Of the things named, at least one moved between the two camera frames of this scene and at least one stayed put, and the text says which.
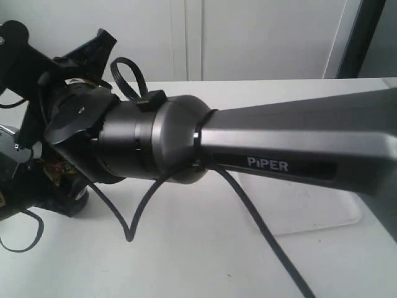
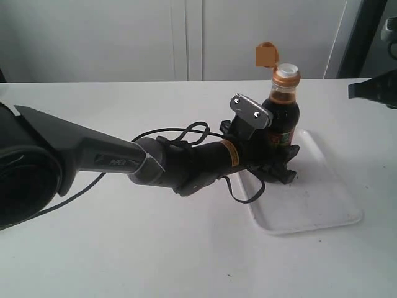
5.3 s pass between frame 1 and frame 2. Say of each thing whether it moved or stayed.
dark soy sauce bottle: moved
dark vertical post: stayed
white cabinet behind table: stayed
